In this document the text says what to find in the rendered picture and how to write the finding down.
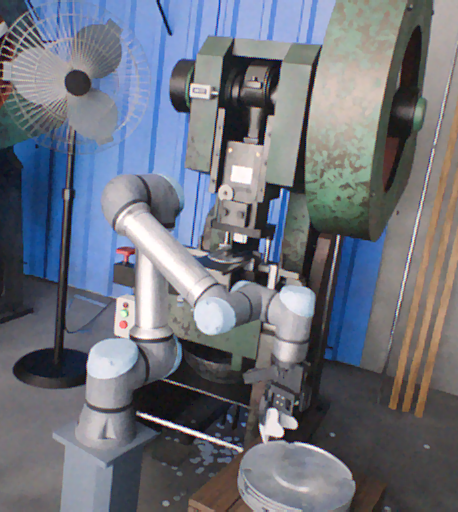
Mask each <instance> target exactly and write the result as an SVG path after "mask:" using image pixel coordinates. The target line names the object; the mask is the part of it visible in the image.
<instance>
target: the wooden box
mask: <svg viewBox="0 0 458 512"><path fill-rule="evenodd" d="M281 440H282V439H279V438H277V439H275V438H273V436H271V435H269V438H268V442H269V441H281ZM261 443H264V440H263V437H262V435H260V436H259V437H258V438H257V439H255V440H254V441H253V442H252V443H250V444H249V445H248V446H247V448H246V449H245V450H244V451H243V452H241V453H240V454H239V455H237V456H236V457H235V458H234V459H233V460H231V461H230V462H229V464H228V465H227V466H226V467H225V468H224V469H222V470H221V471H219V472H218V473H217V474H216V475H215V476H214V477H212V478H211V480H210V481H209V482H208V483H207V484H206V485H205V486H203V487H201V488H200V489H199V490H198V491H197V492H196V493H195V494H193V496H192V497H191V498H190V501H189V508H188V512H254V511H253V509H251V508H250V507H249V506H248V505H247V504H246V502H245V501H244V500H243V498H242V496H241V493H240V491H239V487H237V478H239V470H240V465H241V461H242V459H243V457H244V456H245V454H246V453H247V452H248V451H249V450H250V449H252V448H253V446H255V445H258V444H261ZM347 468H348V467H347ZM348 469H349V471H350V472H351V474H352V480H351V481H353V482H355V492H354V495H353V497H352V501H351V505H350V510H349V512H381V511H382V506H383V501H384V496H385V490H386V484H385V483H383V482H381V481H378V480H375V479H372V478H370V477H368V476H365V474H363V473H360V472H357V471H355V470H354V471H353V470H352V469H350V468H348ZM352 472H353V473H352Z"/></svg>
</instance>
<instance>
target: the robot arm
mask: <svg viewBox="0 0 458 512"><path fill-rule="evenodd" d="M100 202H101V210H102V213H103V216H104V218H105V219H106V221H107V223H109V224H110V225H111V226H112V229H113V230H114V231H115V232H116V233H117V234H118V235H119V236H127V237H128V238H129V239H130V240H131V241H132V243H133V244H134V245H135V325H134V326H133V327H132V328H131V329H130V330H129V339H125V338H116V339H113V338H110V340H105V341H102V342H100V343H98V344H96V345H95V346H94V347H93V348H92V350H90V352H89V358H88V362H87V381H86V395H85V404H84V406H83V410H82V412H81V414H80V417H79V419H78V421H76V424H75V436H76V438H77V439H79V440H80V441H81V443H82V444H84V445H86V446H88V447H91V448H95V449H103V450H109V449H118V448H122V447H124V446H127V445H128V443H131V442H132V441H133V440H134V439H135V438H136V435H137V421H136V419H135V414H134V408H133V397H134V390H135V389H136V388H138V387H141V386H143V385H147V384H149V383H152V382H154V381H156V380H160V379H163V378H166V376H168V375H169V374H170V373H172V372H174V371H175V370H176V369H177V367H178V366H179V364H180V361H181V346H180V343H178V338H177V337H176V336H175V335H174V334H173V329H172V328H171V327H170V326H169V325H168V283H169V282H170V283H171V285H172V286H173V287H174V288H175V289H176V290H177V291H178V292H179V293H180V294H181V295H183V296H184V298H185V299H186V300H187V301H188V302H189V304H190V305H191V306H192V307H193V308H194V309H195V310H194V319H195V320H196V324H197V327H198V328H199V330H200V331H203V332H204V333H206V334H210V335H214V334H219V333H225V332H228V331H230V330H231V329H234V328H236V327H240V326H242V325H245V324H248V323H251V321H253V320H261V321H264V323H267V324H269V325H273V326H275V333H274V339H273V347H272V362H273V363H274V364H277V365H272V366H268V367H264V368H260V369H259V368H251V369H250V370H247V372H245V373H243V377H244V382H245V384H249V383H250V385H251V384H258V383H259V382H262V381H263V380H269V381H267V383H266V385H265V387H264V391H263V394H262V399H261V402H260V406H259V423H260V429H261V434H262V437H263V440H264V442H265V443H266V444H267V443H268V438H269V435H271V436H273V438H275V439H277V437H282V436H283V434H284V431H283V428H282V427H287V428H292V430H295V428H297V426H298V423H297V421H296V420H295V419H294V418H292V410H295V411H297V410H300V411H303V410H305V408H306V407H307V408H309V402H310V397H311V390H313V386H309V385H307V384H305V382H306V375H307V371H309V370H311V367H312V364H310V363H308V362H306V361H305V358H306V354H307V348H308V342H309V335H310V329H311V323H312V316H313V314H315V299H316V296H315V293H313V292H312V291H311V290H309V289H307V288H304V287H298V286H286V287H284V288H283V289H282V291H281V292H279V291H275V290H272V289H269V288H266V287H263V286H260V285H258V283H255V282H248V281H244V280H243V281H239V282H236V285H235V286H233V288H232V289H231V291H230V292H228V291H227V290H226V289H225V288H224V287H222V286H221V285H219V282H218V281H217V280H216V279H215V278H214V277H213V276H212V275H211V274H210V273H209V272H208V271H207V270H206V269H205V268H204V267H203V266H202V264H200V263H199V262H198V261H197V260H196V259H195V258H194V257H193V256H192V255H191V254H190V253H189V252H188V251H187V250H186V249H185V248H184V246H183V245H181V244H180V243H179V242H178V241H177V240H176V239H175V238H174V237H173V236H172V235H171V234H170V233H171V232H172V231H173V230H174V229H175V218H176V217H178V216H179V215H180V212H183V210H184V206H185V195H184V192H183V188H181V186H180V185H179V183H177V181H176V180H175V179H174V178H173V177H171V176H169V175H161V174H156V173H154V174H133V175H132V174H124V175H119V176H117V177H115V178H113V179H111V180H110V181H109V182H107V183H106V185H105V186H104V188H103V190H102V194H101V200H100ZM308 392H309V397H308V403H307V396H308ZM271 405H272V406H273V408H271Z"/></svg>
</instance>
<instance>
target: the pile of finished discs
mask: <svg viewBox="0 0 458 512"><path fill-rule="evenodd" d="M242 470H243V471H245V472H247V473H251V472H252V470H251V469H249V468H246V469H245V470H244V469H242V461H241V465H240V470H239V478H237V487H239V491H240V493H241V496H242V498H243V500H244V501H245V502H246V504H247V505H248V506H249V507H250V508H251V509H253V511H254V512H295V511H289V510H286V508H283V507H280V506H278V505H275V504H272V503H270V502H268V501H267V500H265V499H263V498H262V497H260V496H259V494H258V493H257V492H254V491H253V490H252V489H251V488H250V487H249V485H248V484H247V483H246V481H245V478H244V476H243V473H242ZM351 501H352V499H351V500H350V502H349V503H348V504H346V505H345V506H343V508H342V509H339V510H336V511H333V512H349V510H350V505H351ZM301 508H302V510H303V511H305V512H309V511H311V509H310V507H309V506H306V505H302V506H301Z"/></svg>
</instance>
